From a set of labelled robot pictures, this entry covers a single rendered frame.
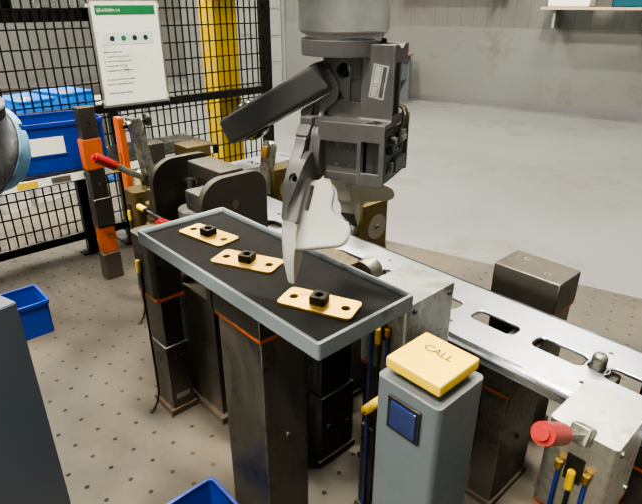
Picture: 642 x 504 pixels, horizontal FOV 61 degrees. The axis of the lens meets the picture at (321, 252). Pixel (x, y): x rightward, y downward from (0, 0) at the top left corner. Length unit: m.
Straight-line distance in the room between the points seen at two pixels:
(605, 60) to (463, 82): 1.97
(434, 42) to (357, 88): 8.76
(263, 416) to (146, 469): 0.40
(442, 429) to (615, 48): 8.30
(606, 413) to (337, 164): 0.38
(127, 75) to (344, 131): 1.48
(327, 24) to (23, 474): 0.73
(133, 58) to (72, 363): 0.98
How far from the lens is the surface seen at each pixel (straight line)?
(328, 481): 1.01
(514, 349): 0.83
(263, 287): 0.60
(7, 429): 0.87
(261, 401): 0.71
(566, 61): 8.75
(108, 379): 1.30
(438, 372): 0.48
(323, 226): 0.46
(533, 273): 0.98
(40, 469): 0.93
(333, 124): 0.46
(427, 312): 0.71
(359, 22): 0.45
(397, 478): 0.56
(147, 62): 1.92
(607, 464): 0.63
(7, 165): 0.83
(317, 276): 0.62
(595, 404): 0.66
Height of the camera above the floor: 1.45
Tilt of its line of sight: 25 degrees down
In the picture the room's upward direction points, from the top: straight up
